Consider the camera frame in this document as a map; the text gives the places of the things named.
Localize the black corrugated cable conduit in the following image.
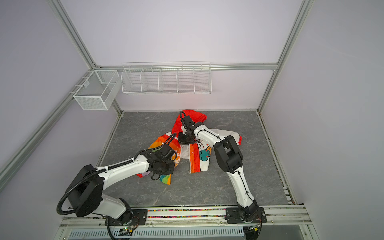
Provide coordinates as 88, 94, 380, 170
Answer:
56, 155, 136, 216

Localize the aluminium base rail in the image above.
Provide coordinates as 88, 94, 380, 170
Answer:
55, 205, 319, 240

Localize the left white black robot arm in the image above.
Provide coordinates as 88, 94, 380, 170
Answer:
56, 148, 178, 224

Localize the white mesh box basket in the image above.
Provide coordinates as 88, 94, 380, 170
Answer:
74, 70, 122, 111

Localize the white wire shelf basket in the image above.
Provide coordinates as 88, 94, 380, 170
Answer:
121, 62, 212, 94

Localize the colourful rainbow kids jacket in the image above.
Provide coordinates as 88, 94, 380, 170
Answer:
149, 110, 242, 185

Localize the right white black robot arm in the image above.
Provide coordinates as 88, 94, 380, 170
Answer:
179, 123, 264, 224

